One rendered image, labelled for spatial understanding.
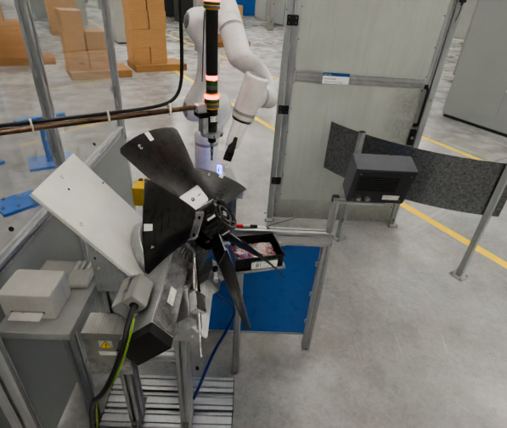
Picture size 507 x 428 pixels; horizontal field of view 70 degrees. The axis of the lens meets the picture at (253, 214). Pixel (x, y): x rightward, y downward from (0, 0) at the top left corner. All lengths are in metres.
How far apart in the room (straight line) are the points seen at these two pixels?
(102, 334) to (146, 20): 8.34
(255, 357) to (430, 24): 2.53
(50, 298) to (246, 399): 1.20
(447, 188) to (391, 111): 0.75
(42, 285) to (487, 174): 2.63
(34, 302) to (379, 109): 2.65
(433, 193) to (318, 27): 1.43
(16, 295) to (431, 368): 2.15
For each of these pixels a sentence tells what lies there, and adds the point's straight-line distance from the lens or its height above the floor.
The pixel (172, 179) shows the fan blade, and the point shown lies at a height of 1.31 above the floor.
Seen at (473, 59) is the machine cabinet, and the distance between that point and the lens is 7.48.
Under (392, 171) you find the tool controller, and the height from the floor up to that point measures 1.23.
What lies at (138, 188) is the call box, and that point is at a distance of 1.66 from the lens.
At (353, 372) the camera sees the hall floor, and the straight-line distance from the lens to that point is 2.35.
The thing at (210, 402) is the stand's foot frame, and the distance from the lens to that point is 2.05.
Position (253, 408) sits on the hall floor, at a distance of 2.13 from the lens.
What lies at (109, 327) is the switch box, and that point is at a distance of 1.38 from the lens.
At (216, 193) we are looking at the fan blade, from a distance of 1.35.
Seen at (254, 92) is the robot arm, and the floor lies 1.53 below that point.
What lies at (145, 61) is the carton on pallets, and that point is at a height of 0.20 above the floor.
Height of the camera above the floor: 1.85
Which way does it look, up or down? 32 degrees down
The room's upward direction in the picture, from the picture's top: 4 degrees clockwise
